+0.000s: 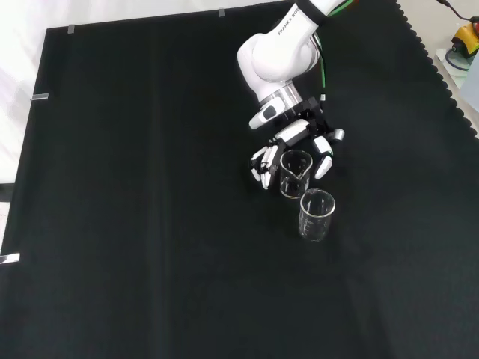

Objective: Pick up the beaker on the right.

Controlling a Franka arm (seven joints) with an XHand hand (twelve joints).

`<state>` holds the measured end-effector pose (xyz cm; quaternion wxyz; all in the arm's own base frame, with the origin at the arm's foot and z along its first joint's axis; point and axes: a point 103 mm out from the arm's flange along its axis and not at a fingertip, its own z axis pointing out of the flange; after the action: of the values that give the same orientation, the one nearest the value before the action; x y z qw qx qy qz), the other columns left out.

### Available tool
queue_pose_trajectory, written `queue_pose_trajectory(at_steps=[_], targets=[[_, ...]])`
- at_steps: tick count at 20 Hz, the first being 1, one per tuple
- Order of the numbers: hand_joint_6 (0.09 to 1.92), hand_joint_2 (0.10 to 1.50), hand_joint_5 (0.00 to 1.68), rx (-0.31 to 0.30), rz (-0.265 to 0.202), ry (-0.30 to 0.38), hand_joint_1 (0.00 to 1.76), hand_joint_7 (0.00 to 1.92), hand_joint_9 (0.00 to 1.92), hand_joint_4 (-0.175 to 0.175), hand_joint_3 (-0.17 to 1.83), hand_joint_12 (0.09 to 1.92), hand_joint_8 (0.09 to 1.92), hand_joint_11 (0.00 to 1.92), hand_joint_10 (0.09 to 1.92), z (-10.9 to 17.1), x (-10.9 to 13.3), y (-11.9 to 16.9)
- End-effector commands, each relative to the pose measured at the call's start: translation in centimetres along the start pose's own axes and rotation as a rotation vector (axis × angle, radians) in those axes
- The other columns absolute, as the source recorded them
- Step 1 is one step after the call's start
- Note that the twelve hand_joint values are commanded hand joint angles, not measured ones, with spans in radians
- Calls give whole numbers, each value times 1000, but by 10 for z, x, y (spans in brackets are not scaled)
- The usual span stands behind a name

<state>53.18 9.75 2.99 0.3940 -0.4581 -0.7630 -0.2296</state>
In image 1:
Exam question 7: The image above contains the green cable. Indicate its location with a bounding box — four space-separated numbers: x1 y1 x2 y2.
314 0 360 102

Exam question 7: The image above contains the stop button cable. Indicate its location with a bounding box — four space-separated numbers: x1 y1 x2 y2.
443 46 472 72

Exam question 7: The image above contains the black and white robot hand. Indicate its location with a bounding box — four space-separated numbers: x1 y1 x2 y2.
249 96 346 191

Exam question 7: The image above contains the black bench cloth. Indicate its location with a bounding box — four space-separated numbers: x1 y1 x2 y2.
0 0 479 359

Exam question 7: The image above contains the yellow stop button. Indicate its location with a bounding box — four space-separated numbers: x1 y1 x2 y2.
451 16 479 59

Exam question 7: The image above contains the pale board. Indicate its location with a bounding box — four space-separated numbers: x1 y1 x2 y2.
433 47 473 90

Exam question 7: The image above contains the black cable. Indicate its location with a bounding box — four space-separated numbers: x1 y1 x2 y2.
436 0 473 22

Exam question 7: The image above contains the clear glass beaker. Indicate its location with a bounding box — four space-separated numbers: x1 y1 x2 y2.
278 149 313 199
298 188 337 243

